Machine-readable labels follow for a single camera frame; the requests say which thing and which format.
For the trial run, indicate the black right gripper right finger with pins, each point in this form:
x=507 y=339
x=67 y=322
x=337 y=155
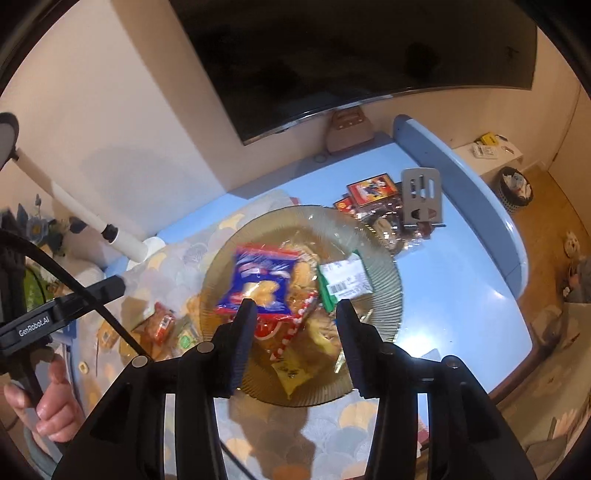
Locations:
x=468 y=436

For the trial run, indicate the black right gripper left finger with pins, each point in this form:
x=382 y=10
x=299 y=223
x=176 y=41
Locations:
x=123 y=437

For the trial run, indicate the orange-red snack packet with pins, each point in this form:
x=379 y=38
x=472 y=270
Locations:
x=158 y=326

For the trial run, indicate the green label snack packet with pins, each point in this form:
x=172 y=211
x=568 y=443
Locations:
x=185 y=338

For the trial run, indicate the blue chips snack bag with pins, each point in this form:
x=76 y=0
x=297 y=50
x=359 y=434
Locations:
x=263 y=275

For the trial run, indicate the person's left hand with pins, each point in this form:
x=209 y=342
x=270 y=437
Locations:
x=60 y=414

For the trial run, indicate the small yellow token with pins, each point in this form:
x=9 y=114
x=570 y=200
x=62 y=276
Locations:
x=83 y=368

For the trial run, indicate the blue and white flowers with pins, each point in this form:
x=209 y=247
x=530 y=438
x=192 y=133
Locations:
x=47 y=233

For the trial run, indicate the patterned fan-motif table mat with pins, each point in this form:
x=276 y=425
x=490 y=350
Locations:
x=259 y=438

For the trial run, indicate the yellow snack packet on plate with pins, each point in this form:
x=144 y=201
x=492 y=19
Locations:
x=301 y=363

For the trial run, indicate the red snack bag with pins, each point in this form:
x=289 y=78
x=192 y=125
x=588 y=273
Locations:
x=274 y=334

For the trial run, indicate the green white snack packet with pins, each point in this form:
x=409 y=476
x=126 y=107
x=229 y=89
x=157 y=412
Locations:
x=345 y=279

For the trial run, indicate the round cookie pack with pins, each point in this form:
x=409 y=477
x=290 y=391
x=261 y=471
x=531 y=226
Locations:
x=389 y=232

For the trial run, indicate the amber ribbed glass plate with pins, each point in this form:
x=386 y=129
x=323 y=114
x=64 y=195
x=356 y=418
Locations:
x=319 y=235

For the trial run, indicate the grey metal phone stand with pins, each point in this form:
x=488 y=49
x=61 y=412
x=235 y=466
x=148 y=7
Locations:
x=422 y=196

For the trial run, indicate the black mesh waste bin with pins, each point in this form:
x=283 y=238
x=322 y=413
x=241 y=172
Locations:
x=513 y=189

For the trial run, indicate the red picture box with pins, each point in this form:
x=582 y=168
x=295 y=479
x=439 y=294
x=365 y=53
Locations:
x=373 y=189

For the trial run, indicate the white side cabinet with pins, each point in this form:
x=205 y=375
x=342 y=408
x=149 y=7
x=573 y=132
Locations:
x=488 y=160

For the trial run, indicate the brown handbag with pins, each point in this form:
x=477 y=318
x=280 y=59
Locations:
x=348 y=128

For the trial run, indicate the black television screen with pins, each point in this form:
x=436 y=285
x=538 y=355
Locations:
x=275 y=63

